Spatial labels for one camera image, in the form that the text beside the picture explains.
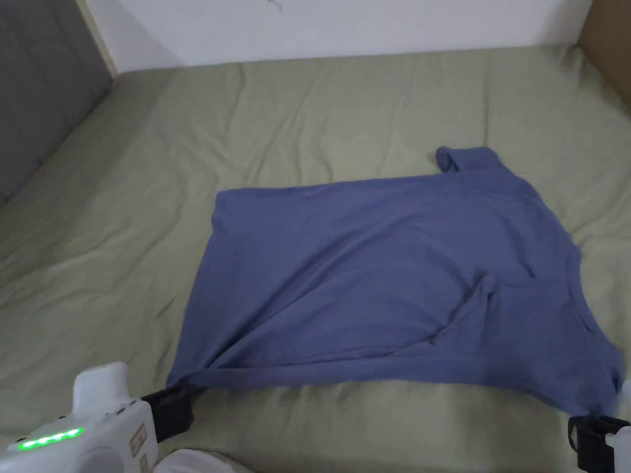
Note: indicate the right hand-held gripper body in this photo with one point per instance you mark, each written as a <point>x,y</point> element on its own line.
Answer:
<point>599,438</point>

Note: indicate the bed with pale green sheet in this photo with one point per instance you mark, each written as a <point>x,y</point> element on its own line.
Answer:
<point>315,113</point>

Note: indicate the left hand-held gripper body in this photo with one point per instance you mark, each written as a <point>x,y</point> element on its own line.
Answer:
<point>106,419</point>

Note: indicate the grey padded headboard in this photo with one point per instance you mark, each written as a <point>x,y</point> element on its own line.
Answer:
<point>44,88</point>

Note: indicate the brown cardboard panel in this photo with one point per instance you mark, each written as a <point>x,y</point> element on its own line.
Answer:
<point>609,39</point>

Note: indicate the blue shirt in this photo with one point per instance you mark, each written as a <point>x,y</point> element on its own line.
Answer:
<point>374,266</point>

